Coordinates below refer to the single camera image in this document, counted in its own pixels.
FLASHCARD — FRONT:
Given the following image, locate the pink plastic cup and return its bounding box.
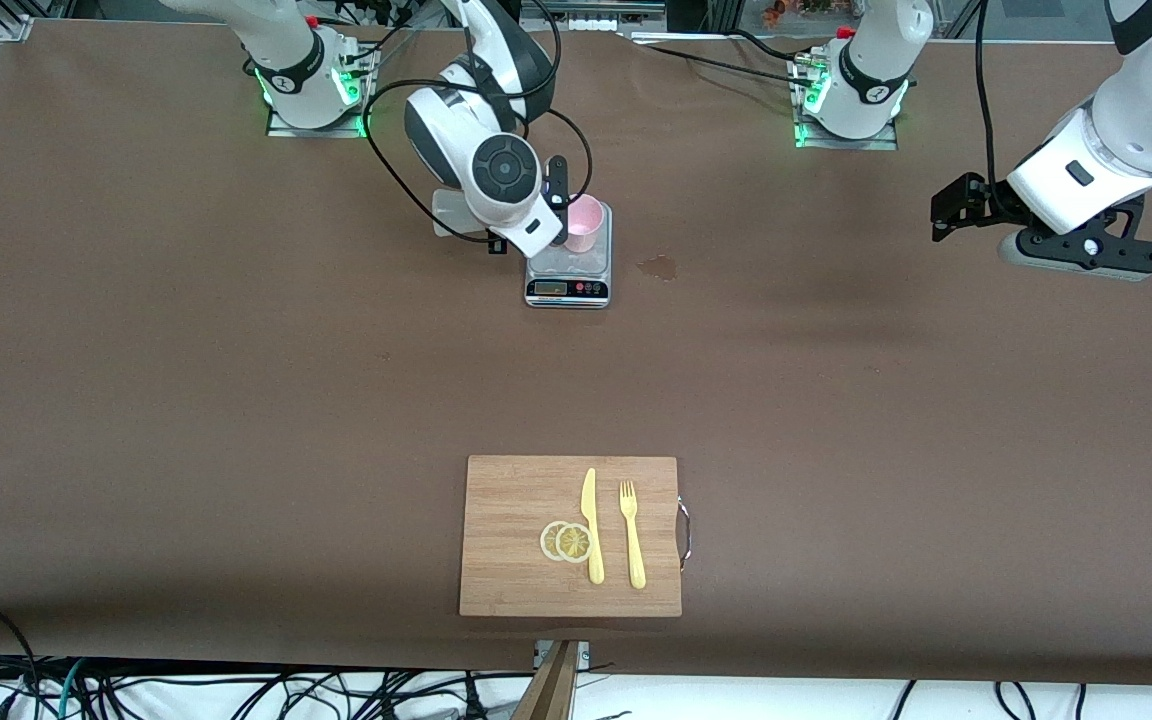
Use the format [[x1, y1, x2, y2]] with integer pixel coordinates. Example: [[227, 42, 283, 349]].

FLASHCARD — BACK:
[[564, 193, 605, 254]]

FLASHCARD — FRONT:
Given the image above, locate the small metal bracket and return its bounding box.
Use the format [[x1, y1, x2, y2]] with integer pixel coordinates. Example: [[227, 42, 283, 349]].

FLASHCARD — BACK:
[[534, 640, 592, 669]]

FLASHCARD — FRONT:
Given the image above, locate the brown table cover sheet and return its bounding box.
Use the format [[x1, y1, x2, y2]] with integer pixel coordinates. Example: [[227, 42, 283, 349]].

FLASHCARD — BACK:
[[0, 18, 1152, 689]]

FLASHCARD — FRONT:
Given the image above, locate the teal floor cable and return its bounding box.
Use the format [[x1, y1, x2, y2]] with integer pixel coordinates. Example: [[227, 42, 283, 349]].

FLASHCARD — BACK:
[[54, 658, 87, 719]]

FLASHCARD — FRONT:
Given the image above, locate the black table cable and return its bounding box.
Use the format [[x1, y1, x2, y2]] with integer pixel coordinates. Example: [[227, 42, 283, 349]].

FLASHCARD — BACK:
[[626, 38, 807, 89], [731, 28, 814, 65]]

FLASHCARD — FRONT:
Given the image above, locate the wooden beam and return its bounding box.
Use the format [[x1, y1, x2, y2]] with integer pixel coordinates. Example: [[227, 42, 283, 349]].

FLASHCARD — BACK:
[[511, 640, 582, 720]]

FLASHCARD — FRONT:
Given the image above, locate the yellow plastic knife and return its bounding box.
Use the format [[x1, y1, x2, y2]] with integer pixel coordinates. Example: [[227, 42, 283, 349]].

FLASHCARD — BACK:
[[580, 467, 606, 586]]

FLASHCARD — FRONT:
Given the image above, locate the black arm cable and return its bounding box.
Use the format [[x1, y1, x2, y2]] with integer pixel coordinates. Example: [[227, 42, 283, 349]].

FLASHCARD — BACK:
[[974, 0, 1007, 201], [364, 0, 594, 246]]

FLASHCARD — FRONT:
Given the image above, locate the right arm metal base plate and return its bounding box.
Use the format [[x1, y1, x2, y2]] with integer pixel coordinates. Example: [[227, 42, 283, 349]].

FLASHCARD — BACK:
[[266, 40, 377, 139]]

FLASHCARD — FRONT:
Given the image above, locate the white power strip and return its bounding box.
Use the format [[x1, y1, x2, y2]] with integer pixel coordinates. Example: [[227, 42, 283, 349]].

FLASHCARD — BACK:
[[548, 0, 667, 33]]

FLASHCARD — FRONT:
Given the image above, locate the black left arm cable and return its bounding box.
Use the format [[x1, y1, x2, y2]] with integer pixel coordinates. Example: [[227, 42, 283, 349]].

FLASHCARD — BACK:
[[974, 0, 1007, 201]]

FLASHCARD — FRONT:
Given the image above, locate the silver digital kitchen scale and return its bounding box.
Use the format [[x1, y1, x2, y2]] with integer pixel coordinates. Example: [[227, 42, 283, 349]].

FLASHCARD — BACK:
[[524, 200, 614, 310]]

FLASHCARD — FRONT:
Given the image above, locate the yellow plastic fork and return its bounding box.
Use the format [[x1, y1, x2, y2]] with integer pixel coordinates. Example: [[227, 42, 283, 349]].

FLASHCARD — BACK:
[[619, 481, 648, 590]]

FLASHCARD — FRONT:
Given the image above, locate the wooden cutting board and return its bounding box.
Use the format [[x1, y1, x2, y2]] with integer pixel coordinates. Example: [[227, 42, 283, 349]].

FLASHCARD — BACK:
[[458, 455, 693, 619]]

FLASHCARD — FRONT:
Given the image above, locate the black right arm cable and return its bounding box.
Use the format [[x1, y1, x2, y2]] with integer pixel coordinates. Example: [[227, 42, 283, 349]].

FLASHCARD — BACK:
[[364, 0, 594, 246]]

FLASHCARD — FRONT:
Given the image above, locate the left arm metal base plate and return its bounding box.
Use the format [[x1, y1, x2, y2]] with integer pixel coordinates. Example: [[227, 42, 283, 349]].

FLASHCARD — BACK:
[[794, 55, 900, 151]]

